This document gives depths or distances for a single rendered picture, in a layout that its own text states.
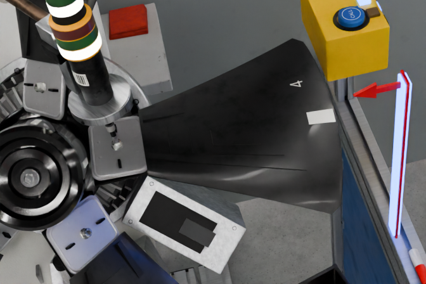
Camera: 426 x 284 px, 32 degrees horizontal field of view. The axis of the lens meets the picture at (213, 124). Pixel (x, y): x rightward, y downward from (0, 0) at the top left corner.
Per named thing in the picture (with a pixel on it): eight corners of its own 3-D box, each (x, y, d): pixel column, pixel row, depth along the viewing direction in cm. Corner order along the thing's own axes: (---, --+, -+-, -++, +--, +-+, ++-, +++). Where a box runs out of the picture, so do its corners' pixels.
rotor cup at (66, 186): (-33, 139, 94) (-66, 157, 81) (66, 79, 93) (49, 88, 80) (30, 235, 96) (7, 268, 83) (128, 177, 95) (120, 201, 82)
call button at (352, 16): (335, 16, 116) (334, 7, 115) (359, 10, 116) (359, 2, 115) (342, 33, 113) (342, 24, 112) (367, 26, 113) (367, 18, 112)
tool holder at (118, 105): (47, 99, 84) (18, 34, 77) (94, 63, 87) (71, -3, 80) (97, 137, 79) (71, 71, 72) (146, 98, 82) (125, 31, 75)
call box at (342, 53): (301, 26, 130) (298, -24, 122) (357, 12, 130) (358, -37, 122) (327, 89, 119) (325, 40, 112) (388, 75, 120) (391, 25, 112)
